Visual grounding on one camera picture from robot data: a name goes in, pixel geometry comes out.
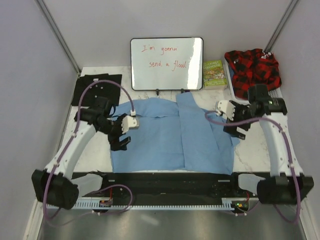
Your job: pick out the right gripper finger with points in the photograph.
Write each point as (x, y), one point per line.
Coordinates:
(229, 128)
(241, 131)

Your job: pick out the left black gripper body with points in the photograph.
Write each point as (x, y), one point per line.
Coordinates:
(115, 131)

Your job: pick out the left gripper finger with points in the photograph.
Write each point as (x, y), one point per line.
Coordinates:
(125, 141)
(118, 147)

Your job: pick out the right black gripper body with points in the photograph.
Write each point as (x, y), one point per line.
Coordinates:
(241, 112)

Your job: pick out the light blue long sleeve shirt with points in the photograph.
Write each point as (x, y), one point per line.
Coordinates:
(175, 135)

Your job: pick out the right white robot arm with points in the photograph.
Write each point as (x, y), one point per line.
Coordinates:
(287, 184)

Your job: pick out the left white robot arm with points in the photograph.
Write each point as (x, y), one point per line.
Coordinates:
(55, 185)

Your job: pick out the folded black shirt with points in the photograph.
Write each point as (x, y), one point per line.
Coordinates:
(105, 90)

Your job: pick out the white plastic basket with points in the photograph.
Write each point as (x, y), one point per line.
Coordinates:
(229, 74)

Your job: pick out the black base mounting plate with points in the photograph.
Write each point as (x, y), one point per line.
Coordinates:
(151, 188)

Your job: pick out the green paperback book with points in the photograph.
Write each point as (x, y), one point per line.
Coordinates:
(214, 77)

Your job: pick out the red black plaid shirt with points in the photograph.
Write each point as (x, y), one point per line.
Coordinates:
(253, 67)

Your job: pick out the white dry-erase board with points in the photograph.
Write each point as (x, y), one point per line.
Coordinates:
(166, 63)

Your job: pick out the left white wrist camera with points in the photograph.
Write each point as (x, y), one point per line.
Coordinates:
(129, 122)

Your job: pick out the white slotted cable duct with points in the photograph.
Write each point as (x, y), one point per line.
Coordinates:
(91, 203)

